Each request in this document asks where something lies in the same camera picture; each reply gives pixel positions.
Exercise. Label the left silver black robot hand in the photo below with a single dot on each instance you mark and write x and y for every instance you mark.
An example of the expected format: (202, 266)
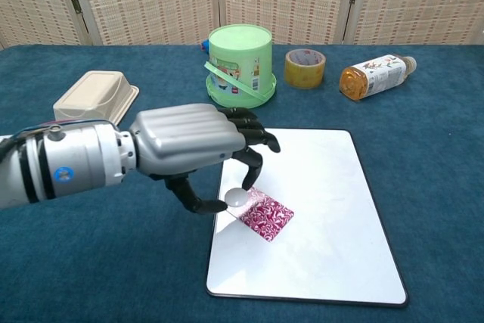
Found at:
(181, 134)

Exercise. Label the white round magnet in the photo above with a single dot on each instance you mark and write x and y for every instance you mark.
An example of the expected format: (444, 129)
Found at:
(237, 197)

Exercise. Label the pink patterned square packet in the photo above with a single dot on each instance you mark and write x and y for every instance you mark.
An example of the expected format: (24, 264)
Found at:
(270, 219)

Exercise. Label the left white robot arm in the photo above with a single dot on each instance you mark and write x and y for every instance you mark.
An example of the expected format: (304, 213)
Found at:
(75, 160)

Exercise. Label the yellow packing tape roll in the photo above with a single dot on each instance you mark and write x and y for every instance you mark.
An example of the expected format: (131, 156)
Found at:
(304, 73)

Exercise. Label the white rectangular board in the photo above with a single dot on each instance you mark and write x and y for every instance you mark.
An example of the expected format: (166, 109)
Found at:
(325, 217)

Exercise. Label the blue snack bag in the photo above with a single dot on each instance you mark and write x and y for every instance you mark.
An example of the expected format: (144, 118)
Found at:
(205, 45)

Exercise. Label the green plastic bucket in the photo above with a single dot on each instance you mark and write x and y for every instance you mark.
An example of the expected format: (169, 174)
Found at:
(240, 58)

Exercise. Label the beige lunch box container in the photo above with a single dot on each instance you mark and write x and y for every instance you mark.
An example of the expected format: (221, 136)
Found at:
(90, 92)

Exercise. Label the blue felt table cloth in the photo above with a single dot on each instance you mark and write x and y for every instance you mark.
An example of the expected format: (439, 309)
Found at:
(94, 262)

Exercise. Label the tea bottle with label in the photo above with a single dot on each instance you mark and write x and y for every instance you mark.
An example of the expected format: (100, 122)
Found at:
(378, 75)

